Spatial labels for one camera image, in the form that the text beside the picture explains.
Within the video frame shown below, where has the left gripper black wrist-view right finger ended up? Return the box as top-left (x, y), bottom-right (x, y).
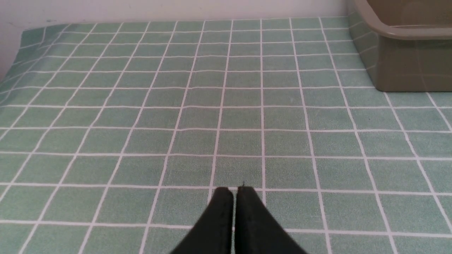
top-left (234, 186), bottom-right (306, 254)

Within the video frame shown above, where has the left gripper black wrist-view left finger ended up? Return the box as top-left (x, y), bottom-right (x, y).
top-left (171, 187), bottom-right (234, 254)

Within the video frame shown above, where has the green checkered tablecloth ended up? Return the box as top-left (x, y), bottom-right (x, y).
top-left (0, 17), bottom-right (451, 254)

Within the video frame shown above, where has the olive green plastic bin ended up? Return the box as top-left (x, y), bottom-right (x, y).
top-left (346, 0), bottom-right (452, 92)

